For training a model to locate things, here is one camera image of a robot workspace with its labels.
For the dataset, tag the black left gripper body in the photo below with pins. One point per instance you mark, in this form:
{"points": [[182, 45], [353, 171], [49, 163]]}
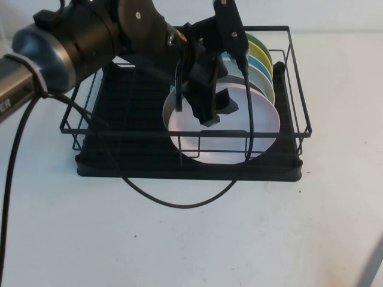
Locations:
{"points": [[197, 59]]}

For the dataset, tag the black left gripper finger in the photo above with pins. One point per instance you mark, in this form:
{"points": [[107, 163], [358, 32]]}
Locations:
{"points": [[203, 98], [226, 103]]}

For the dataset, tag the pink plate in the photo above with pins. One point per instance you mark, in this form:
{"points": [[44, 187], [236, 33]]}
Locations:
{"points": [[263, 125]]}

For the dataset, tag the black and grey left robot arm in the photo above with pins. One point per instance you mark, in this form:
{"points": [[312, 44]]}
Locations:
{"points": [[83, 39]]}

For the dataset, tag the pale grey plate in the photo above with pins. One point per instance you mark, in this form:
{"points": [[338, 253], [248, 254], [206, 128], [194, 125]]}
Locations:
{"points": [[260, 79]]}

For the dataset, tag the blue plate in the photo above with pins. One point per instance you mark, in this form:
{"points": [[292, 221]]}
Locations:
{"points": [[258, 66]]}

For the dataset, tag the yellow plate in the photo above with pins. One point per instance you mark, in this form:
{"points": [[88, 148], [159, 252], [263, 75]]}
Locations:
{"points": [[260, 55]]}

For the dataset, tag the green plate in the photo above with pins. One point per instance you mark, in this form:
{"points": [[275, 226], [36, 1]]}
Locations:
{"points": [[258, 43]]}

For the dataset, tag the black plastic drip tray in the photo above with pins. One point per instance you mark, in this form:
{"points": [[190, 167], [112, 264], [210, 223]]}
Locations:
{"points": [[134, 170]]}

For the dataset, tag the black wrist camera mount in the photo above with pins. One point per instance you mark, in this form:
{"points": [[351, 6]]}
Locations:
{"points": [[230, 27]]}

